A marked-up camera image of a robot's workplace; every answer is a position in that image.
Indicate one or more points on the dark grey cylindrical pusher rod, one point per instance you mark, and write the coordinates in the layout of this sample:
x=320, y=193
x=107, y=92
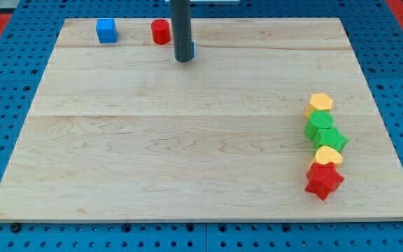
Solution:
x=181, y=28

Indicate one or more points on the red star block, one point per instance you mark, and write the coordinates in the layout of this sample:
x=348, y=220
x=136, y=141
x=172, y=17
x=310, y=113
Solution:
x=323, y=179

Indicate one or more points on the light wooden board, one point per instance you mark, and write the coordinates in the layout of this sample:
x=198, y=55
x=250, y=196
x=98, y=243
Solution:
x=123, y=133

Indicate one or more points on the green star block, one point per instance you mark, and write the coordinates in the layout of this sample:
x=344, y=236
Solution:
x=331, y=137

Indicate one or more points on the blue cube block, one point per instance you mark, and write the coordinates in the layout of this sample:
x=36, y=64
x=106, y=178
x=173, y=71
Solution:
x=106, y=30

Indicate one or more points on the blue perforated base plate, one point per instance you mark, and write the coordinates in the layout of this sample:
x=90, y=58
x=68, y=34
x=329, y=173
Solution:
x=28, y=40

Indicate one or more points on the yellow heart block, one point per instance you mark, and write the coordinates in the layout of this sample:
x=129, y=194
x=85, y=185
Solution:
x=327, y=154

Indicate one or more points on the blue triangle block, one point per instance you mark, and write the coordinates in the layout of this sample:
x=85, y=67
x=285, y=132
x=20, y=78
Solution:
x=193, y=49

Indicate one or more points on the red cylinder block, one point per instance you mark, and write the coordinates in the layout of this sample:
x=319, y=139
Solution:
x=161, y=31

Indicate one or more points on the green cylinder block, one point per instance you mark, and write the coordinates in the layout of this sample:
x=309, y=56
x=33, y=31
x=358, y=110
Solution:
x=317, y=120

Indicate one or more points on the yellow hexagon block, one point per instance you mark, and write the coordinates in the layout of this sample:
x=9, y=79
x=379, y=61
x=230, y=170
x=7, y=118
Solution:
x=318, y=102

